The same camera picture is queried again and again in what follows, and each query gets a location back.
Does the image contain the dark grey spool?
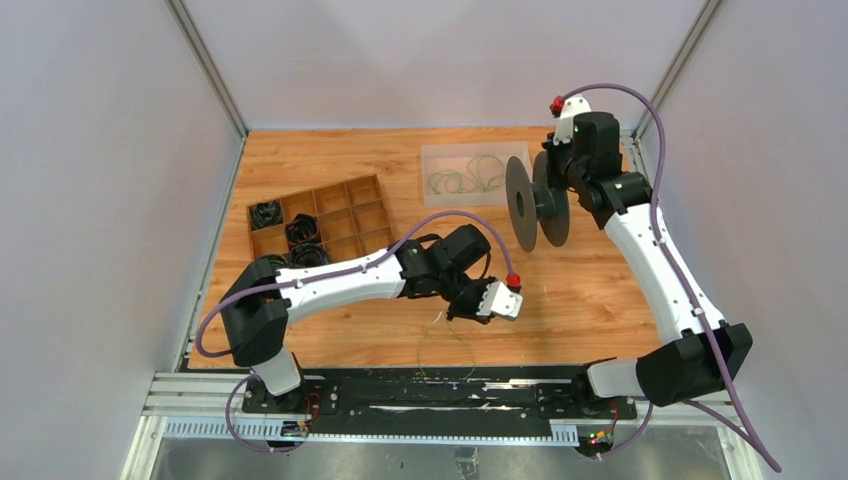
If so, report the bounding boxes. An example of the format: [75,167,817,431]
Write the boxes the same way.
[505,152,570,252]

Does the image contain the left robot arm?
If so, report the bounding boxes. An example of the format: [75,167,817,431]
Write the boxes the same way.
[201,224,501,413]

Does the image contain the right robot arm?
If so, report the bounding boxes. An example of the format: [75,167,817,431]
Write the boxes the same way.
[539,110,753,417]

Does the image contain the translucent plastic bin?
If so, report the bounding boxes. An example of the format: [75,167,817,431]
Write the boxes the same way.
[420,141,531,208]

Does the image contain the wooden compartment tray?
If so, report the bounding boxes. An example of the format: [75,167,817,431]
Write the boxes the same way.
[246,174,396,262]

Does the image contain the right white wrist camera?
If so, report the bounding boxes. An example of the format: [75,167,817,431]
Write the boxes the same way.
[550,94,591,145]

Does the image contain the green wires in bin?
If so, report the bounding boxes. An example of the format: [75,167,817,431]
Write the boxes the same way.
[427,155,508,197]

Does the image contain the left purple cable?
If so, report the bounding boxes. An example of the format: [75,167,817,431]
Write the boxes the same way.
[194,209,521,455]

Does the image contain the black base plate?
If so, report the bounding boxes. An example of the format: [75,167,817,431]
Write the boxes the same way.
[240,365,636,441]

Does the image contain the dark multicolour wire coil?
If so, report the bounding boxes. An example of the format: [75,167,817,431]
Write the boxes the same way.
[250,199,285,231]

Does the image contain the aluminium frame rail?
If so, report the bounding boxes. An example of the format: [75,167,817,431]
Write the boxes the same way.
[122,366,763,479]

